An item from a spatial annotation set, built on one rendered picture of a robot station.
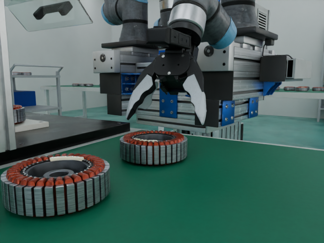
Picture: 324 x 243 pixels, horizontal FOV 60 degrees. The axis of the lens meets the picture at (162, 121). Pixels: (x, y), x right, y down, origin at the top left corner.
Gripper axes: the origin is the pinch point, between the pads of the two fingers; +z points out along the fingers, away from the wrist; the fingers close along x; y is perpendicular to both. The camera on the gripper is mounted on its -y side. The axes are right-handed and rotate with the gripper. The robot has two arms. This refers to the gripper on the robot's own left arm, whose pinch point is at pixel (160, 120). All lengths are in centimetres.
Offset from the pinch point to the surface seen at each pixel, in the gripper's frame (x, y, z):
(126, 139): 2.9, -4.8, 5.2
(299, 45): -36, 528, -392
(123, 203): -4.7, -14.4, 15.0
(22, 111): 33.4, -0.3, 0.1
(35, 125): 30.4, 1.6, 2.4
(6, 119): 19.6, -13.3, 6.4
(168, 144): -4.0, -4.0, 5.2
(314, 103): -73, 587, -281
